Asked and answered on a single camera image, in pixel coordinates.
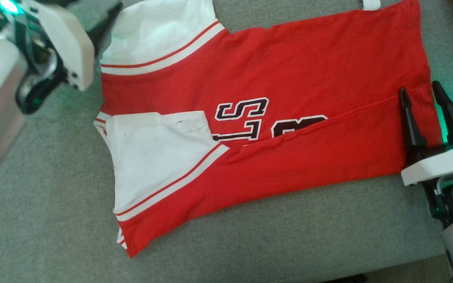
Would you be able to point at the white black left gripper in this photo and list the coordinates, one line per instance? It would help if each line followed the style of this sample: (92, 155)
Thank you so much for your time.
(65, 39)

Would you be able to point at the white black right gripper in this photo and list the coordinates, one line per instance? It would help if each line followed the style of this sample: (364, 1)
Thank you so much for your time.
(439, 165)

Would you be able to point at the red white jersey shirt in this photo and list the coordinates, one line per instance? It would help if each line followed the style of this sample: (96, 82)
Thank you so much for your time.
(289, 70)

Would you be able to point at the large grey fabric sofa seat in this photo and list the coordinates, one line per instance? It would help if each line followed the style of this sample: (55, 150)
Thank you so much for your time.
(53, 216)

